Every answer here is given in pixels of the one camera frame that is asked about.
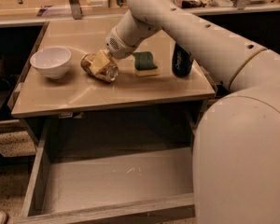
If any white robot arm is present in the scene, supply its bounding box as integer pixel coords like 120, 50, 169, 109
106, 0, 280, 224

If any grey wooden open drawer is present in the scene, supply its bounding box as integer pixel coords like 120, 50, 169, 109
19, 110, 195, 224

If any beige top counter cabinet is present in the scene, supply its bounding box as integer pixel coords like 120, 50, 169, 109
7, 13, 218, 147

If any blue pepsi can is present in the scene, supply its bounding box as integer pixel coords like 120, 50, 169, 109
172, 43, 193, 77

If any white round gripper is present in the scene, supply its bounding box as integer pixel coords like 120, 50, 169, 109
90, 10, 160, 76

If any white ceramic bowl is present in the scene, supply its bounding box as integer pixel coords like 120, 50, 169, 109
30, 47, 71, 79

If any green and yellow sponge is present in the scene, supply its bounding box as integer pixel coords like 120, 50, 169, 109
133, 51, 159, 77

